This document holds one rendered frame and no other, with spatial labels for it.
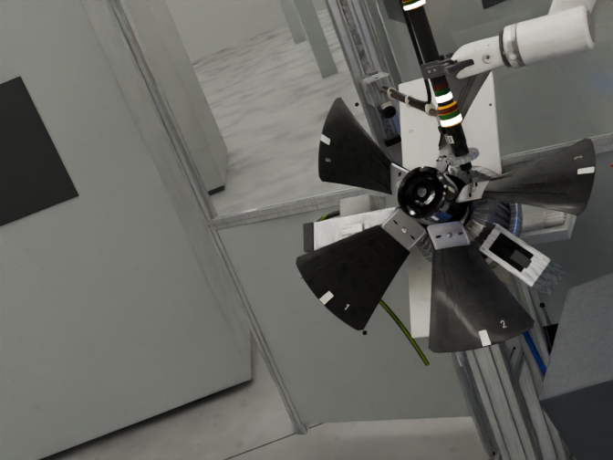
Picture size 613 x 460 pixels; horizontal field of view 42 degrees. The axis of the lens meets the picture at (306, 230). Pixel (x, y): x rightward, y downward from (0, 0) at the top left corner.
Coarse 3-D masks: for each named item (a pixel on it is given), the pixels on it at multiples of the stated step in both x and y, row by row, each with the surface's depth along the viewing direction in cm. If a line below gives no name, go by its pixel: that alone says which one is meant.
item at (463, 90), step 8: (456, 72) 184; (488, 72) 173; (448, 80) 188; (456, 80) 183; (464, 80) 179; (472, 80) 176; (480, 80) 174; (456, 88) 182; (464, 88) 178; (472, 88) 176; (480, 88) 173; (456, 96) 180; (464, 96) 177; (472, 96) 174; (464, 104) 176; (464, 112) 175; (440, 136) 186; (440, 144) 184
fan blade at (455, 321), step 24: (432, 264) 171; (456, 264) 172; (480, 264) 173; (432, 288) 169; (456, 288) 169; (480, 288) 170; (504, 288) 171; (432, 312) 167; (456, 312) 167; (480, 312) 167; (504, 312) 167; (432, 336) 166; (456, 336) 165; (504, 336) 165
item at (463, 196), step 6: (468, 186) 179; (474, 186) 177; (480, 186) 176; (462, 192) 177; (468, 192) 176; (474, 192) 174; (480, 192) 173; (462, 198) 173; (468, 198) 172; (474, 198) 171; (480, 198) 170
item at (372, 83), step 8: (376, 72) 232; (360, 80) 231; (368, 80) 227; (376, 80) 223; (384, 80) 224; (368, 88) 224; (376, 88) 224; (368, 96) 229; (376, 96) 224; (384, 96) 225; (376, 104) 225
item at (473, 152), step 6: (438, 120) 174; (438, 126) 175; (444, 132) 172; (450, 144) 173; (450, 150) 174; (474, 150) 171; (450, 156) 174; (462, 156) 170; (468, 156) 169; (474, 156) 170; (450, 162) 171; (456, 162) 170; (462, 162) 169
